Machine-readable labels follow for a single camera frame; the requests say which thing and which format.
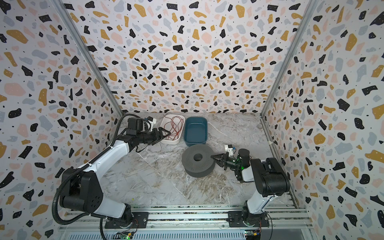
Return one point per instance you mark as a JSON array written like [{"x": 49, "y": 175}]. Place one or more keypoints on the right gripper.
[{"x": 224, "y": 160}]

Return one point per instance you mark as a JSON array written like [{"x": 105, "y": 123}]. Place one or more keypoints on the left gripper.
[{"x": 155, "y": 135}]

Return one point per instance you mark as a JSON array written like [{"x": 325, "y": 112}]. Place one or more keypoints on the grey cable spool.
[{"x": 197, "y": 161}]

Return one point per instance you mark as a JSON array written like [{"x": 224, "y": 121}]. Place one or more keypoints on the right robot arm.
[{"x": 270, "y": 181}]

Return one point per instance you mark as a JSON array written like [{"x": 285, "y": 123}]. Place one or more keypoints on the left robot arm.
[{"x": 80, "y": 193}]

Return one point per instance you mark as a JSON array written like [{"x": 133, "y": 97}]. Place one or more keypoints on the white plastic bin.
[{"x": 175, "y": 124}]

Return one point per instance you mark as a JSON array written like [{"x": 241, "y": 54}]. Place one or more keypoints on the teal plastic bin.
[{"x": 196, "y": 131}]

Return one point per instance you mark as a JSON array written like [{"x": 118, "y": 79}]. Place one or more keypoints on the right green circuit board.
[{"x": 253, "y": 235}]

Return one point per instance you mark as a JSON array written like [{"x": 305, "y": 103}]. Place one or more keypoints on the green circuit board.
[
  {"x": 123, "y": 236},
  {"x": 253, "y": 235}
]

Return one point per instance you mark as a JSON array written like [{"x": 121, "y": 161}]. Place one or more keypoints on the left green circuit board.
[{"x": 123, "y": 236}]

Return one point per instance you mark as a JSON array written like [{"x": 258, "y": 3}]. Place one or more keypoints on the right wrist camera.
[{"x": 230, "y": 149}]

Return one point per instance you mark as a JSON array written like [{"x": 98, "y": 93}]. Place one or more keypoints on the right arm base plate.
[{"x": 239, "y": 219}]

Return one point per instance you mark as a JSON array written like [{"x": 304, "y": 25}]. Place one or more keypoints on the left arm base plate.
[{"x": 135, "y": 220}]

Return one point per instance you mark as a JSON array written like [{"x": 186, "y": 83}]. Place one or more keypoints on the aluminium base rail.
[{"x": 210, "y": 223}]

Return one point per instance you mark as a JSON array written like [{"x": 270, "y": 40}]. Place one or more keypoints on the left aluminium corner post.
[{"x": 64, "y": 15}]

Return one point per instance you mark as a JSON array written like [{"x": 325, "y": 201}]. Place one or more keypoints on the aluminium corner post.
[
  {"x": 290, "y": 54},
  {"x": 64, "y": 15}
]

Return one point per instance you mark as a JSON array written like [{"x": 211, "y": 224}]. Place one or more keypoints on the right aluminium corner post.
[{"x": 290, "y": 54}]

